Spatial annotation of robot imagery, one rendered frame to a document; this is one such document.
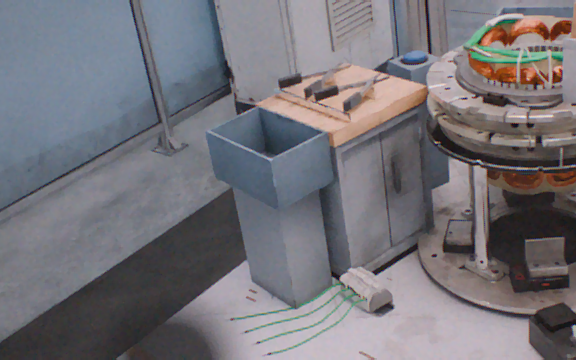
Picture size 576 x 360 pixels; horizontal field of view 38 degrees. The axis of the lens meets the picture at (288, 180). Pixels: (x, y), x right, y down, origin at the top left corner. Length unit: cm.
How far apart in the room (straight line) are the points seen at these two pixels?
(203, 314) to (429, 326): 36
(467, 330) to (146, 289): 174
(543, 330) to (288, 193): 40
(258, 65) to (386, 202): 240
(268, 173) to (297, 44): 236
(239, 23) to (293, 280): 247
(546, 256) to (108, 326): 173
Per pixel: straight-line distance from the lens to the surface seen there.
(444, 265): 136
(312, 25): 358
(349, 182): 128
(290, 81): 136
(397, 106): 129
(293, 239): 128
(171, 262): 296
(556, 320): 120
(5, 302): 306
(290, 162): 119
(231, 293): 140
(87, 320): 280
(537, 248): 130
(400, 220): 140
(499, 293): 130
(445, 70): 131
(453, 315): 130
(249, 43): 368
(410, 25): 169
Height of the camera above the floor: 159
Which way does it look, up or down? 28 degrees down
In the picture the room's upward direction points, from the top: 10 degrees counter-clockwise
